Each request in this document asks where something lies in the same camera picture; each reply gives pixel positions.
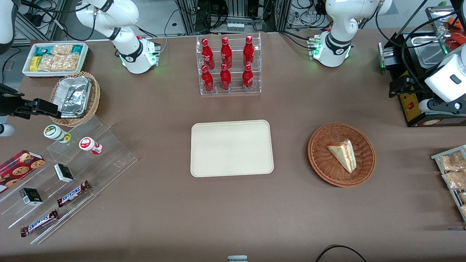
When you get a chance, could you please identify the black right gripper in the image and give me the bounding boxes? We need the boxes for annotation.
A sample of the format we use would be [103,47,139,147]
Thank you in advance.
[0,84,61,120]

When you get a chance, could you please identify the silver foil container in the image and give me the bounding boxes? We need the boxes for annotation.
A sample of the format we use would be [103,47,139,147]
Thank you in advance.
[55,76,92,119]

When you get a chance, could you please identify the triangle sandwich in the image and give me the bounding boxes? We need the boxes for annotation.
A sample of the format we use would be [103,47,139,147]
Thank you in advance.
[327,139,356,174]

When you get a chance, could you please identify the tan wicker basket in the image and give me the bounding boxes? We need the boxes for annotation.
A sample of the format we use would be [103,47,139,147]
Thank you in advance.
[49,71,101,127]

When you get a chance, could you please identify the red cola bottle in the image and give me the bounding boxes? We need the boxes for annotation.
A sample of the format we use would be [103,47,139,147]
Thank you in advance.
[243,35,255,66]
[242,64,254,91]
[220,36,233,69]
[201,65,214,92]
[220,63,232,91]
[201,38,215,70]

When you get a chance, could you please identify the clear acrylic stepped display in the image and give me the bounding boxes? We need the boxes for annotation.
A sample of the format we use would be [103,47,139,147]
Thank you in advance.
[0,115,138,245]

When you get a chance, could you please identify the steel warmer pan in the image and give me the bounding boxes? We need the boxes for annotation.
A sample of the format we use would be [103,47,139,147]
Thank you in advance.
[413,42,449,69]

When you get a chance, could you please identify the snickers bar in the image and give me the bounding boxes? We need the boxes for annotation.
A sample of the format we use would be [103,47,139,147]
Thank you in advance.
[20,210,59,237]
[56,181,91,208]

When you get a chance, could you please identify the round brown wicker basket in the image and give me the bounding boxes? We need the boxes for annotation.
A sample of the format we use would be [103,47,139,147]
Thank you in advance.
[308,123,376,188]

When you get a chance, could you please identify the small black carton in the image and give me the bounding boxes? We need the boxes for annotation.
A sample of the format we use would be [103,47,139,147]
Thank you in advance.
[19,188,43,206]
[54,163,74,183]

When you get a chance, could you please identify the red sausage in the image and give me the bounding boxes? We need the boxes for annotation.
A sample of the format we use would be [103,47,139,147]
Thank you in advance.
[450,33,466,51]

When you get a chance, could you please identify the red cookie box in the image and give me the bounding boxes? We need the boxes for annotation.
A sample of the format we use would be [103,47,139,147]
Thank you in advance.
[0,150,46,193]

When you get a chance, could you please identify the black food warmer machine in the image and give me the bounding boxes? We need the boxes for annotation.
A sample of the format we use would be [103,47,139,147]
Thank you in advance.
[378,5,466,128]

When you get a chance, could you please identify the cream rectangular tray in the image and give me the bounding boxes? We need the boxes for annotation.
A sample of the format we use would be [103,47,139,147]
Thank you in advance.
[190,120,275,178]

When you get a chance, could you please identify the clear acrylic bottle rack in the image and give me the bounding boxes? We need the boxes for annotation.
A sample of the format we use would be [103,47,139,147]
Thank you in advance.
[196,33,262,96]

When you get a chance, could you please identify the green lid yogurt cup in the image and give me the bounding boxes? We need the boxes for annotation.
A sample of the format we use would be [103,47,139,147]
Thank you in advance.
[44,124,72,143]

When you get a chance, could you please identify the white rectangular snack bin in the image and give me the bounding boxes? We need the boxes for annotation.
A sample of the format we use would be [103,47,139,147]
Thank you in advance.
[22,42,90,79]

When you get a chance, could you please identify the tray of wrapped snacks right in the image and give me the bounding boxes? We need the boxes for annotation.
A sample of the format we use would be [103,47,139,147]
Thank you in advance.
[431,145,466,222]

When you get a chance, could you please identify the red label yogurt bottle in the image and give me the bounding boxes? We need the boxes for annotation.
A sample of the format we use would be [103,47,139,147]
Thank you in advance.
[79,137,103,155]

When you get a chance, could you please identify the clear cracker bag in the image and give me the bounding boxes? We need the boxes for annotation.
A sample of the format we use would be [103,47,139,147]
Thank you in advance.
[52,44,73,56]
[58,53,80,71]
[37,55,59,71]

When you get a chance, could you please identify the black cable loop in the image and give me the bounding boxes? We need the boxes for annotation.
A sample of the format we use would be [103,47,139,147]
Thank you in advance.
[315,245,368,262]

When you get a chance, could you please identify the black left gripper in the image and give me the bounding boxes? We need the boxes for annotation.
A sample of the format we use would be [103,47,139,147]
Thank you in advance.
[389,77,414,99]

